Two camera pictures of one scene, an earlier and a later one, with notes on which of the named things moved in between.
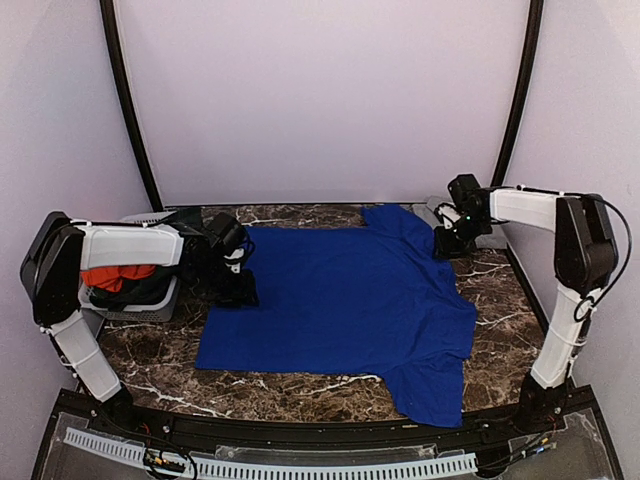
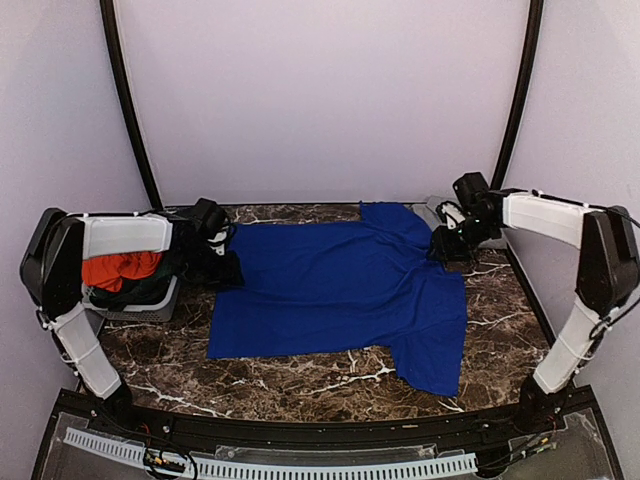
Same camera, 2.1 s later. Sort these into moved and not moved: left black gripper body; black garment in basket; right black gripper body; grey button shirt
Moved: left black gripper body
Not moved: black garment in basket; right black gripper body; grey button shirt
